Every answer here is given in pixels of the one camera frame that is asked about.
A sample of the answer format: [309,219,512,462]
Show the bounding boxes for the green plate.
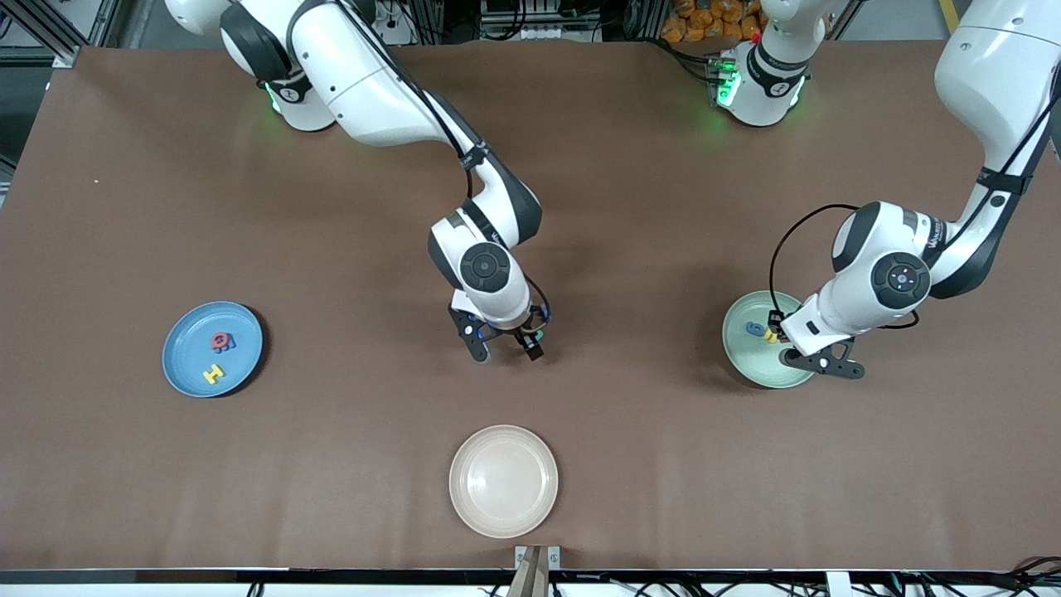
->
[721,290,817,390]

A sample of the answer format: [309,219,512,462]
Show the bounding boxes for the beige plate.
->
[448,425,560,540]

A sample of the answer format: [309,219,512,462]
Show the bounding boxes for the blue plate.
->
[162,301,264,399]

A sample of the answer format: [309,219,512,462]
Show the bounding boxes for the orange bags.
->
[661,0,765,44]

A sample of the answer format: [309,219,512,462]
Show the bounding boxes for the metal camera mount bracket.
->
[514,545,562,597]

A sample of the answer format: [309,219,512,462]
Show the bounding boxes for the tangled floor cables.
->
[895,556,1061,597]

